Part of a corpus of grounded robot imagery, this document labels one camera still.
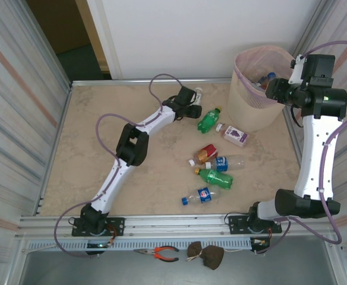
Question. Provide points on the small blue capped bottle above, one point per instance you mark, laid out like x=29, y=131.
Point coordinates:
x=271, y=76

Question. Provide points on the beige slatted waste bin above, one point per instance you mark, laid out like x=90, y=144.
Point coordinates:
x=242, y=115

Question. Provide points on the aluminium mounting rail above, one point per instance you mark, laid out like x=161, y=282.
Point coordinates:
x=176, y=224

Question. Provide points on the pepsi bottle blue cap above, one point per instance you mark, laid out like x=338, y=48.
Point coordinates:
x=203, y=195

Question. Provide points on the red gold label bottle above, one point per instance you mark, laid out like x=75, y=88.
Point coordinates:
x=207, y=152

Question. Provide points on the aluminium table edge rail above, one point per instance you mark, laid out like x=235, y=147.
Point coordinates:
x=117, y=81

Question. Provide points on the grey metal shelf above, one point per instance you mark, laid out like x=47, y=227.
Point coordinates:
x=102, y=273

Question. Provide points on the beige door jamb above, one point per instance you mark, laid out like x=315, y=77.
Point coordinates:
x=93, y=35

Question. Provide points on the brown cloth pouch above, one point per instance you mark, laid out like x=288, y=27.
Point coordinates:
x=213, y=256

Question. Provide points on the slatted bin with plastic liner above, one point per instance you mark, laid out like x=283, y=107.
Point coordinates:
x=259, y=99

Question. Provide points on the clear bottle blue label white cap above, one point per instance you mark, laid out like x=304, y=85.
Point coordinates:
x=221, y=163

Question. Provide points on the brown wooden door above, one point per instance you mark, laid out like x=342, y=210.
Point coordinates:
x=57, y=23

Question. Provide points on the purple grape juice bottle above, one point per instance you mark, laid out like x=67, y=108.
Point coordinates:
x=236, y=135

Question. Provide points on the small electronics board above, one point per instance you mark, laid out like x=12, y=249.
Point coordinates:
x=258, y=242
x=94, y=246

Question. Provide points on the clear bottle red white label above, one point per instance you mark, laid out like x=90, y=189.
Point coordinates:
x=262, y=80

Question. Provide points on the green plastic soda bottle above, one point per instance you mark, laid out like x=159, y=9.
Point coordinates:
x=216, y=177
x=209, y=120

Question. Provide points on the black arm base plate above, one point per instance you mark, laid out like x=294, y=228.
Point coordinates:
x=236, y=224
x=117, y=225

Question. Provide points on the lime drink bottle white cap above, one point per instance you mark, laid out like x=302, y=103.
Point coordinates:
x=199, y=94

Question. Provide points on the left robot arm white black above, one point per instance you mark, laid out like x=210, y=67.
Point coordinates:
x=114, y=181

